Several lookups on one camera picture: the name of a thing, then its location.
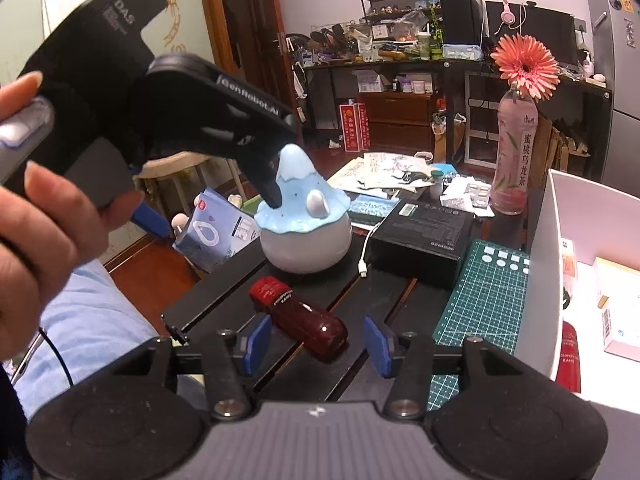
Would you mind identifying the beige plush toy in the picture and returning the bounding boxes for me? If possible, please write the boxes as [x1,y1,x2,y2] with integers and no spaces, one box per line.
[170,194,245,236]

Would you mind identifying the pink tea bottle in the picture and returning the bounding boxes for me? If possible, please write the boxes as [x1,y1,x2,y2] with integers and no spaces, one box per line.
[490,87,538,216]

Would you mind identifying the horse painting paper prints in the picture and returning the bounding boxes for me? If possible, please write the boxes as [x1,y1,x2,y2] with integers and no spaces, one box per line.
[327,152,436,193]

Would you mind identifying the open white carton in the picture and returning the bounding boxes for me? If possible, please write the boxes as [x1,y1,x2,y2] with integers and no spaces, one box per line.
[352,69,393,93]

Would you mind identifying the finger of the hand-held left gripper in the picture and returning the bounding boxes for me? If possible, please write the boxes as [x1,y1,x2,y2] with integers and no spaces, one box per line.
[129,202,173,239]
[240,150,282,209]

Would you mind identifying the orange and white medicine box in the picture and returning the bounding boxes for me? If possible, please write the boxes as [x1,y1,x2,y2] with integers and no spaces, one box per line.
[560,239,578,281]

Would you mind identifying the brown wooden door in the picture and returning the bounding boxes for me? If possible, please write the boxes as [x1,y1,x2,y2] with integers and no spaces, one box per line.
[195,0,301,111]

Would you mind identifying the red sign boards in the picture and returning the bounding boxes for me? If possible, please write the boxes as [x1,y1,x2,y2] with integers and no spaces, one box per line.
[338,102,371,152]

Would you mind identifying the blue picture postcard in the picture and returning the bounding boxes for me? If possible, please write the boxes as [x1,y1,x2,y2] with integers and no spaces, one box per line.
[347,195,401,221]

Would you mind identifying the black product box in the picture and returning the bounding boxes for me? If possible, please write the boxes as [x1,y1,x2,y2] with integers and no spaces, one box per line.
[370,198,476,289]

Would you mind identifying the flat cardboard boxes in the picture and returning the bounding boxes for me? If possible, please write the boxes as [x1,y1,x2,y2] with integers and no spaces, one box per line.
[537,117,591,173]

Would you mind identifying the pink cat-ear headphones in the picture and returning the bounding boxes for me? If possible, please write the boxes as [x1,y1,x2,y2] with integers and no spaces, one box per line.
[500,0,526,28]

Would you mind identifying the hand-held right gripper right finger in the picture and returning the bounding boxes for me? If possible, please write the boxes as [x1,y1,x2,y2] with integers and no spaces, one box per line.
[364,315,561,421]

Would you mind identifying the cream high chair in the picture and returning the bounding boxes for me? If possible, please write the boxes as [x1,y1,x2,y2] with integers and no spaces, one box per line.
[135,155,241,221]

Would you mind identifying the silver pill blister packs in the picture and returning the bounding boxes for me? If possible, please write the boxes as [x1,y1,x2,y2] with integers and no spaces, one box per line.
[462,178,493,209]

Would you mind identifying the light blue tissue pack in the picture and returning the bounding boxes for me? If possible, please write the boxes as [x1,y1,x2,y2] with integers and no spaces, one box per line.
[442,44,483,61]

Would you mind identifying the white medicine box blue logo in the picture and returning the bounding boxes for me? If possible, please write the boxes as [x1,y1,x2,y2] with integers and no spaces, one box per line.
[601,290,640,357]

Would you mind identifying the black computer monitor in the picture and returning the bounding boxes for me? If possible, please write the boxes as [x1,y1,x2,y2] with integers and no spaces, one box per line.
[484,0,576,66]

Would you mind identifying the person's left hand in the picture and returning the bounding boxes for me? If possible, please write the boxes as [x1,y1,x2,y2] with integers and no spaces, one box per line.
[0,71,146,361]

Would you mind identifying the orange gerbera flower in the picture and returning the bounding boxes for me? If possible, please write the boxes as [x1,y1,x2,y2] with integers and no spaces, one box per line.
[490,34,560,102]

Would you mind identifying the silver refrigerator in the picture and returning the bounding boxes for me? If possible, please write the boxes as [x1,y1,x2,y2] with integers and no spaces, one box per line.
[582,0,640,121]

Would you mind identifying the white cardboard shoe box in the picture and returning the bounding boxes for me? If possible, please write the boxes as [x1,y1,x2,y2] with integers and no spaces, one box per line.
[510,169,640,411]

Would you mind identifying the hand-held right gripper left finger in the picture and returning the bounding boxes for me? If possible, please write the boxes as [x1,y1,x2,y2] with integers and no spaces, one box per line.
[70,312,273,421]

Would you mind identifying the brown wooden drawer cabinet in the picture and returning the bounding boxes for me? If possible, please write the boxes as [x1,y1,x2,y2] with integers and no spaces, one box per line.
[357,92,441,153]

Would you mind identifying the dark red cosmetic bottle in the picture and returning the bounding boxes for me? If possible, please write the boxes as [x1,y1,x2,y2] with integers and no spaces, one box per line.
[249,276,349,364]
[555,321,582,394]

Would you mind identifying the blue printed pouch packet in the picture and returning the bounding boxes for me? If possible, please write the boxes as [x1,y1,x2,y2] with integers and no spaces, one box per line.
[172,189,261,273]

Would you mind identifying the person's left leg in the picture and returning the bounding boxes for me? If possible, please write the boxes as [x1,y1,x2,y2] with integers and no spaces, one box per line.
[12,260,211,421]

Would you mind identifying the black shelf rack with figurines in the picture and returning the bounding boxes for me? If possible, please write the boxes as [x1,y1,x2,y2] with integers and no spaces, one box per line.
[357,0,483,46]

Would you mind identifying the blue mountain-shaped white lamp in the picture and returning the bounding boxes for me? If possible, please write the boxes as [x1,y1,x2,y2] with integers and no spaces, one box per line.
[254,143,353,275]

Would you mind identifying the white medicine box yellow strip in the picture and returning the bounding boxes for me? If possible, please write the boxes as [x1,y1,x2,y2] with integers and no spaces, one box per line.
[593,256,640,308]

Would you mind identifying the green cutting mat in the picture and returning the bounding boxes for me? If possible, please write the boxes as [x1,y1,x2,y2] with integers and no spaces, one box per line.
[427,239,532,413]

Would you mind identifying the black computer desk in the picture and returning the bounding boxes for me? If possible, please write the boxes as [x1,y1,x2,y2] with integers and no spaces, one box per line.
[302,57,613,181]

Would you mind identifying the white usb cable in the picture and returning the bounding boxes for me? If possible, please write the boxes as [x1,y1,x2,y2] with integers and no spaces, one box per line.
[358,226,385,279]

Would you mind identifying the black slatted desktop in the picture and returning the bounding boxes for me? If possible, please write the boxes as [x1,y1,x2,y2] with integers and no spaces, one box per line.
[160,157,551,411]

